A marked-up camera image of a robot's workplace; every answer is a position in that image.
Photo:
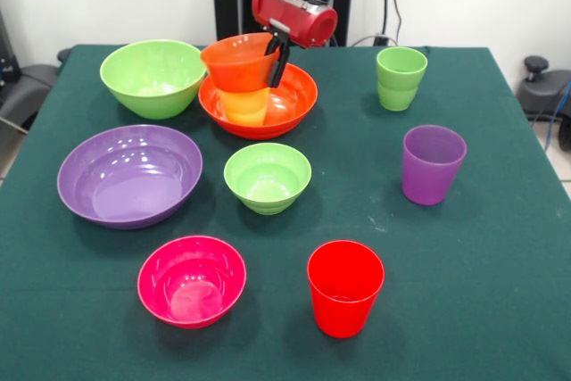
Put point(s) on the pink bowl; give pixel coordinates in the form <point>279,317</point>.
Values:
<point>192,287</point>

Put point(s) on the red cup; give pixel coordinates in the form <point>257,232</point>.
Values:
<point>343,309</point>

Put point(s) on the large purple bowl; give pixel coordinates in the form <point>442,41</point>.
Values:
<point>129,184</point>

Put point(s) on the small orange bowl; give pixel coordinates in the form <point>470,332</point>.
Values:
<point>236,73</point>

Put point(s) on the yellow cup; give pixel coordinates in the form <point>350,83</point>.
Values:
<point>245,106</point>

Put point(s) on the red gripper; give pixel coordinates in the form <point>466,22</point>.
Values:
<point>294,19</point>

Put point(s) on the green cup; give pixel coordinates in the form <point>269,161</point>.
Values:
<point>401,82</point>

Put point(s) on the large orange-red bowl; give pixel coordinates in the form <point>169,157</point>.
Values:
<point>294,104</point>

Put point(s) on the large green bowl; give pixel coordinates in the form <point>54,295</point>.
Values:
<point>154,86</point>

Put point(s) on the purple cup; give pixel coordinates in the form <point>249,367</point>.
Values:
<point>430,171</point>

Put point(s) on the black pedestal leg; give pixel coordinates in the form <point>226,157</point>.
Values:
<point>540,91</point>
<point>27,91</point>

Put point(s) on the dark green tablecloth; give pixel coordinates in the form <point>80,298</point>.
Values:
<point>446,309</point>

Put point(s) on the small green bowl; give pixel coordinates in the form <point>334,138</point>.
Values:
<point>267,182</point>

